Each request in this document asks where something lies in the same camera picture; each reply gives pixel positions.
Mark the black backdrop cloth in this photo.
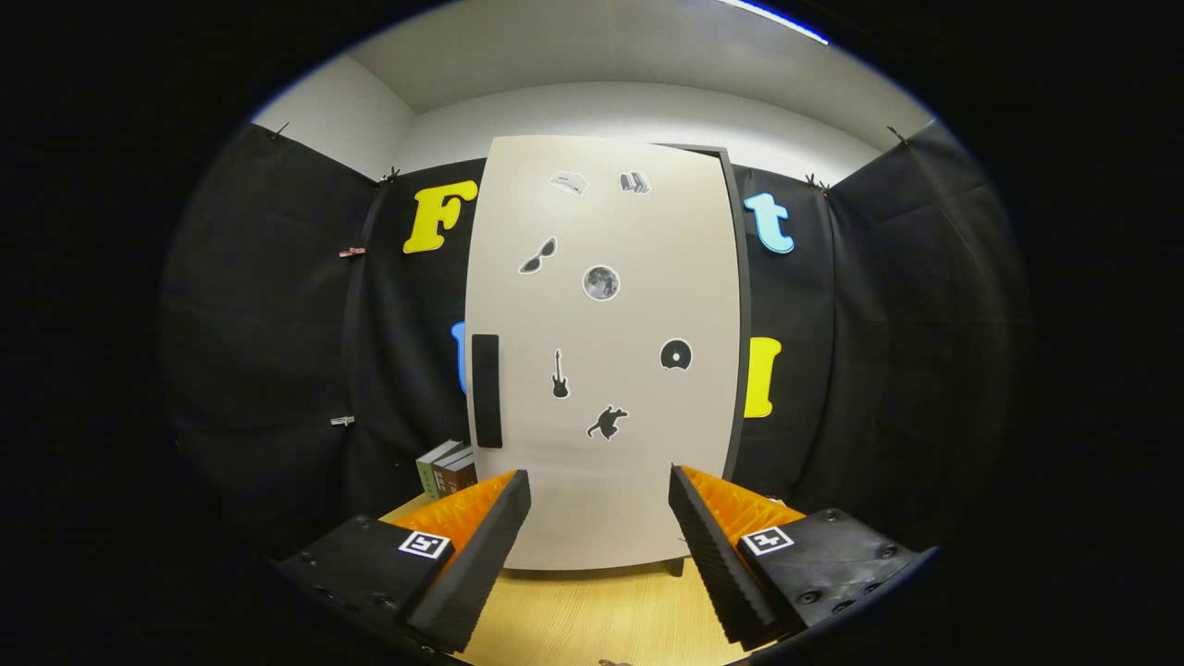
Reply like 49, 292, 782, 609
162, 120, 1032, 556

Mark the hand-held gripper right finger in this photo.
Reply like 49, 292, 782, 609
668, 465, 926, 650

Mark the row of black cloth clips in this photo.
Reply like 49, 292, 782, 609
268, 120, 912, 195

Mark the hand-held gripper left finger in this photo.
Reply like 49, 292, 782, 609
277, 470, 535, 656

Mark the grey cabinet body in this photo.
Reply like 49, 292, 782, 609
661, 143, 752, 579

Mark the green book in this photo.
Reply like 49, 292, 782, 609
415, 439, 463, 501

